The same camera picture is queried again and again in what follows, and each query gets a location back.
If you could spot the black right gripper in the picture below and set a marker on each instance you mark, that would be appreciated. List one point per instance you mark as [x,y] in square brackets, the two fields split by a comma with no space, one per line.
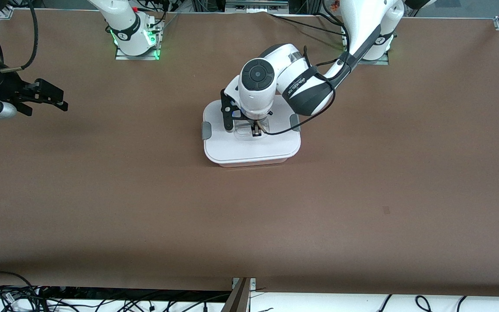
[5,85]

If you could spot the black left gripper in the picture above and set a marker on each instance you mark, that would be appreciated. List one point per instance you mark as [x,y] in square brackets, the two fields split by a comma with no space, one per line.
[257,128]

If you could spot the white box lid grey latches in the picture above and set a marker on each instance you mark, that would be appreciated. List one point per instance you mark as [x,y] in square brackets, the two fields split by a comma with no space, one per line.
[249,149]

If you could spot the translucent pink box base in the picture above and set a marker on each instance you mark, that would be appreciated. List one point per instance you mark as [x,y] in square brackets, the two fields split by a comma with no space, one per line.
[249,164]

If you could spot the orange toy figure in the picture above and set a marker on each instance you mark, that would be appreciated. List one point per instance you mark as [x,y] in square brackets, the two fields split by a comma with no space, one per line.
[334,5]

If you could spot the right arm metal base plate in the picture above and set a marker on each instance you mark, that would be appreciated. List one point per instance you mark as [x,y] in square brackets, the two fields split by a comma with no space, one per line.
[145,57]

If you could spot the metal rail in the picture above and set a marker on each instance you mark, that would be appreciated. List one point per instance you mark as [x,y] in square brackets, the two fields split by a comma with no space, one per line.
[254,6]

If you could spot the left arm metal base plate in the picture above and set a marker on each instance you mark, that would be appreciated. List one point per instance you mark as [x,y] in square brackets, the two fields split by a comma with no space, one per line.
[379,62]

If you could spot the small metal bracket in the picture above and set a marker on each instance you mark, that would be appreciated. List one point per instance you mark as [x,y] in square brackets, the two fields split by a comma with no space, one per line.
[253,282]

